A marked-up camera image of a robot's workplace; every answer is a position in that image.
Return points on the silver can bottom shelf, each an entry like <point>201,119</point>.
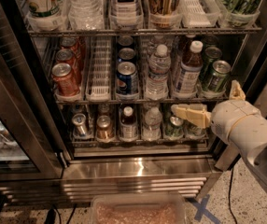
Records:
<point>79,121</point>

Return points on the red soda can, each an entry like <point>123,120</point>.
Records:
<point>73,44</point>
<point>68,56</point>
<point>64,76</point>

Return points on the clear water bottle top shelf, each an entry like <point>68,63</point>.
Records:
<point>86,15</point>

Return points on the front red soda can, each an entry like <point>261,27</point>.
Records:
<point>64,76</point>

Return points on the clear water bottle shelf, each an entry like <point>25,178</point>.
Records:
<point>159,65</point>
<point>86,15</point>

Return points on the tea bottle top shelf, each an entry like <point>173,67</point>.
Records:
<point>126,12</point>

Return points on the front green soda can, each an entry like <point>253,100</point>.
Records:
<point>216,76</point>

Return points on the tea bottle bottom shelf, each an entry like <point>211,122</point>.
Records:
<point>128,124</point>

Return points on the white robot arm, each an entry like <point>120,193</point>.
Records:
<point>238,124</point>

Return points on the blue pepsi can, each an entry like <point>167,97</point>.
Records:
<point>126,55</point>
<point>127,78</point>

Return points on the front blue pepsi can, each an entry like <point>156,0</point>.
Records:
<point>127,78</point>

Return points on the bronze can bottom shelf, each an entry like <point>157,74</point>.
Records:
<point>104,128</point>

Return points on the green soda can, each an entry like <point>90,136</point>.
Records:
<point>209,55</point>
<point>216,76</point>

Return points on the water bottle bottom shelf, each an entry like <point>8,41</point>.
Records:
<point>151,129</point>

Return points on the green can bottom left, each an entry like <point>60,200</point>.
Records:
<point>174,127</point>

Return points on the blue label tea bottle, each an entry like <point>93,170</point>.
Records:
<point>190,68</point>

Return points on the tea bottle shelf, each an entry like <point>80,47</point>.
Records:
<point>128,124</point>
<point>126,12</point>

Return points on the brown can top shelf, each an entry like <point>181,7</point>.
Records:
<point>163,13</point>

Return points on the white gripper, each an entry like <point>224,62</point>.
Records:
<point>228,118</point>

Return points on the fridge glass door left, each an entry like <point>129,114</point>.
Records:
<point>25,100</point>

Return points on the clear water bottle middle shelf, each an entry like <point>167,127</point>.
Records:
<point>159,65</point>

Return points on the clear plastic bin on floor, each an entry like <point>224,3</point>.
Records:
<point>138,208</point>

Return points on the green can bottom right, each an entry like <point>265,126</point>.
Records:
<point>194,131</point>

